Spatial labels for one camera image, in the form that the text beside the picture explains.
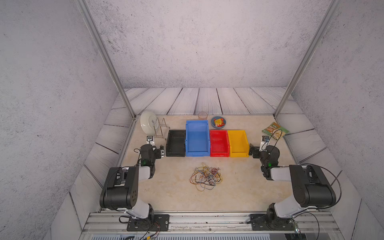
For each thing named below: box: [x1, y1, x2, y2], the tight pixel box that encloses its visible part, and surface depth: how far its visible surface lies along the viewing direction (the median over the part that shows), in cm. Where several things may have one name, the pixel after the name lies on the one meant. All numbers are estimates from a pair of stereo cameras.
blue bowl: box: [211, 116, 227, 129], surface depth 114 cm
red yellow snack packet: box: [213, 118, 226, 127], surface depth 114 cm
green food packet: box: [262, 121, 289, 140], surface depth 112 cm
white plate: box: [140, 110, 159, 136], surface depth 100 cm
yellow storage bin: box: [227, 130, 250, 158], surface depth 101 cm
